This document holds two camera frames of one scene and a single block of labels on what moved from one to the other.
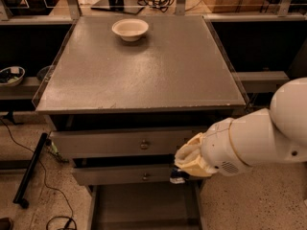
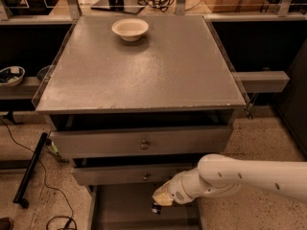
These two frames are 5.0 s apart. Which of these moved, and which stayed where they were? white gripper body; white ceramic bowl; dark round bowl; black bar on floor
Moved: white gripper body
Stayed: white ceramic bowl; dark round bowl; black bar on floor
